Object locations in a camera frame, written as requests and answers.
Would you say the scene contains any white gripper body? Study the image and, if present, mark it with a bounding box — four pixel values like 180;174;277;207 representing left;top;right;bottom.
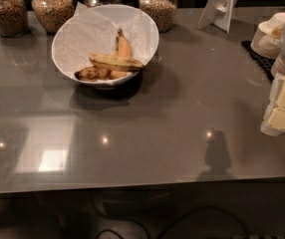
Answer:
260;73;285;136

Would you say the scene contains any brown overripe banana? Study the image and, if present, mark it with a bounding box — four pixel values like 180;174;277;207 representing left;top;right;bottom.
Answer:
75;67;110;82

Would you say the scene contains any white bowl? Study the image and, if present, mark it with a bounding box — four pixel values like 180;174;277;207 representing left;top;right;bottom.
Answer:
51;3;160;88

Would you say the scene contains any black rubber mat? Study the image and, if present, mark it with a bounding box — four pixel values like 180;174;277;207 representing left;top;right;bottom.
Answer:
241;41;274;82

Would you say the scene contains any white folded card stand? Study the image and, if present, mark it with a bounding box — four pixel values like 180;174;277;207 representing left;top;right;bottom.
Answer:
197;0;238;33

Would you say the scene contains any right grain jar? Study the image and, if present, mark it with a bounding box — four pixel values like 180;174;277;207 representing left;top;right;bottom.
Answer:
139;0;177;33

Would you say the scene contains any grain jar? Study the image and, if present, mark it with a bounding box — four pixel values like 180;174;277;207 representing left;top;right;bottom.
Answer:
139;0;177;33
0;0;28;37
32;0;75;34

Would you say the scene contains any white paper liner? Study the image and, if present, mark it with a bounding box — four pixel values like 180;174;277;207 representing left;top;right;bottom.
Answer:
53;2;158;79

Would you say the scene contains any far left grain jar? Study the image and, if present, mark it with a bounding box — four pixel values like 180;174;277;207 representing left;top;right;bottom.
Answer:
0;0;28;37

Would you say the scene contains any black floor cable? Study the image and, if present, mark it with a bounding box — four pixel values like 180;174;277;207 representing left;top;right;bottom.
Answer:
91;191;251;239

